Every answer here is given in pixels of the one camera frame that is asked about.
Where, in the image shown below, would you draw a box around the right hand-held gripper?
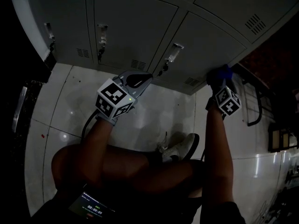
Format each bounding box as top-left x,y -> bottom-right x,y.
206,71 -> 242,120

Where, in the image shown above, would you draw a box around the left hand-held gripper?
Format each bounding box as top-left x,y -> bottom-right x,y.
94,70 -> 154,126

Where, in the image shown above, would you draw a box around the blue cloth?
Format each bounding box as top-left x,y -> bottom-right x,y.
215,63 -> 235,82

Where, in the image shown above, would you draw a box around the grey metal cabinet door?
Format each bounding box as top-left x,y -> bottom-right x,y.
148,11 -> 249,93
93,0 -> 180,72
193,0 -> 299,44
35,0 -> 94,64

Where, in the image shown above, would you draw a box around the person's right forearm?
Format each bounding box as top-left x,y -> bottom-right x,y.
205,103 -> 235,210

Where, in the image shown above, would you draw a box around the person's left forearm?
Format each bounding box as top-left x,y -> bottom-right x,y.
78,117 -> 119,191

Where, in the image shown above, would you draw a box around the silver door latch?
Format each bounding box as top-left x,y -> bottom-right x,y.
43,22 -> 56,47
96,23 -> 109,47
164,42 -> 185,63

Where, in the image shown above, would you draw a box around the dark wooden framed box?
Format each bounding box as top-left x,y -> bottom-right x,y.
267,124 -> 299,153

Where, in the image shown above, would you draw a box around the white shoe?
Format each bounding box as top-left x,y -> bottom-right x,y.
160,133 -> 200,163

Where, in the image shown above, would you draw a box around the person's legs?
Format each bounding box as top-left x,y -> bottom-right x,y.
51,143 -> 206,196

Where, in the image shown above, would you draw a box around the silver metal bar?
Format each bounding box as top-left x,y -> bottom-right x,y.
12,86 -> 28,133

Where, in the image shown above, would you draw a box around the black phone with lit screen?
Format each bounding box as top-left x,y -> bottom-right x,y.
68,183 -> 116,220

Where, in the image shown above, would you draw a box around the black shorts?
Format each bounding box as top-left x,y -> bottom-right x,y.
30,183 -> 247,224

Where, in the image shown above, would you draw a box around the black metal frame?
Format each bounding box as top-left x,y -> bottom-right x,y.
242,77 -> 274,127

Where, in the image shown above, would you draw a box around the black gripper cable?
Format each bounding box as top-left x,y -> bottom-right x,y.
80,110 -> 99,142

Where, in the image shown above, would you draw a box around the grey metal cabinet frame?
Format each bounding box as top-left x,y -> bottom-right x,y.
8,0 -> 299,96

